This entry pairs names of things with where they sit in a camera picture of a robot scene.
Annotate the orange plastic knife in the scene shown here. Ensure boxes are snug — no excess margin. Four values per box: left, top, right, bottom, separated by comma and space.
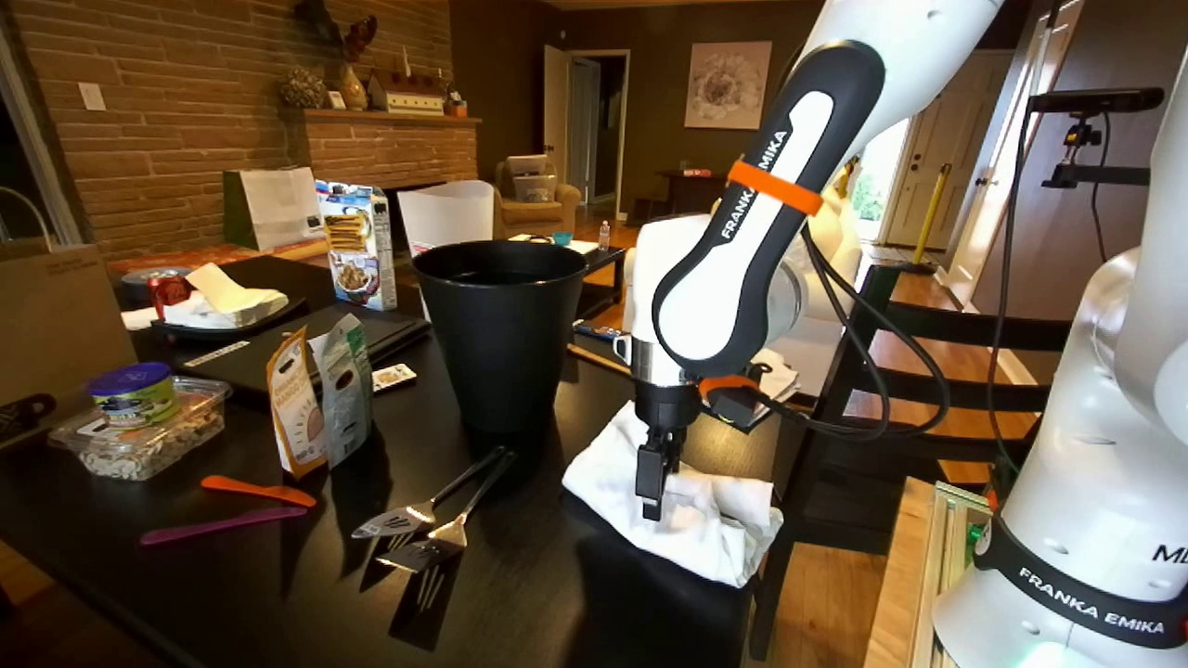
200, 476, 320, 510

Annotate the cereal box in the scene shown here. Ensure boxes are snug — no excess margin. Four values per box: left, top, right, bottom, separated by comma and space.
314, 181, 396, 313

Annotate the white paper bag right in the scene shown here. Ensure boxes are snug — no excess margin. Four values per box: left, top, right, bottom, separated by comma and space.
396, 178, 495, 256

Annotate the black plastic bin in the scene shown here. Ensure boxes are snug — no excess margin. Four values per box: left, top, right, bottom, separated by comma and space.
411, 243, 588, 443

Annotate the metal fork turner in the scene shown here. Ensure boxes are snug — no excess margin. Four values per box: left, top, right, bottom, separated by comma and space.
383, 454, 512, 575

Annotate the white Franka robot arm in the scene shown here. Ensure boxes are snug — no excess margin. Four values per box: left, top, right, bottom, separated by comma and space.
632, 0, 1188, 668

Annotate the blue lid jar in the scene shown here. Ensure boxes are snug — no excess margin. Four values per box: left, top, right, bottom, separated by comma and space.
89, 359, 177, 422

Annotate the clear plastic food container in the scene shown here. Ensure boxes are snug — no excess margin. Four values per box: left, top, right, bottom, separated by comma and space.
52, 377, 230, 481

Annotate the white napkin stack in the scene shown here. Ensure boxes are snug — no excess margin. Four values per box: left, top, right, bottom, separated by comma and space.
164, 265, 289, 330

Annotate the metal spatula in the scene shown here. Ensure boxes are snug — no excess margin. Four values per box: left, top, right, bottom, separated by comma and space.
356, 454, 500, 538

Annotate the black camera on stand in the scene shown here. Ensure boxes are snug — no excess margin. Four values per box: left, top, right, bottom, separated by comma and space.
1029, 87, 1166, 191

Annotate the grey green snack pouch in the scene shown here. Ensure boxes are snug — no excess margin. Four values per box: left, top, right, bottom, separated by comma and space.
312, 314, 371, 469

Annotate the white paper bag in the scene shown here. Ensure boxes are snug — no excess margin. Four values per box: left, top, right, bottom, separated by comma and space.
396, 178, 495, 256
221, 167, 324, 252

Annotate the framed wall picture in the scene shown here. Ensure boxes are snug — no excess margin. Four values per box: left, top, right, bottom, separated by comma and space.
684, 40, 773, 130

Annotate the small white packet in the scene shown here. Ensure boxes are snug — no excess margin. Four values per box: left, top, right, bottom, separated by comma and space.
371, 365, 416, 398

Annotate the dark wooden chair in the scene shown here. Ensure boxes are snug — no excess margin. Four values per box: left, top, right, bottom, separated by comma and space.
749, 265, 1069, 658

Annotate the white towel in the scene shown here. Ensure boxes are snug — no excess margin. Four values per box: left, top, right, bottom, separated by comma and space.
562, 402, 784, 590

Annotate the folded white cloth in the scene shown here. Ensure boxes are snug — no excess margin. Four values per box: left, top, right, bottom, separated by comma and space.
749, 350, 797, 421

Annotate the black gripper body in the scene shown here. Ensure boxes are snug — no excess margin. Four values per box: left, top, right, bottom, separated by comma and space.
633, 384, 697, 459

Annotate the brown white snack pouch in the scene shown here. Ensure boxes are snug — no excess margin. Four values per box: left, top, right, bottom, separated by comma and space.
267, 330, 327, 479

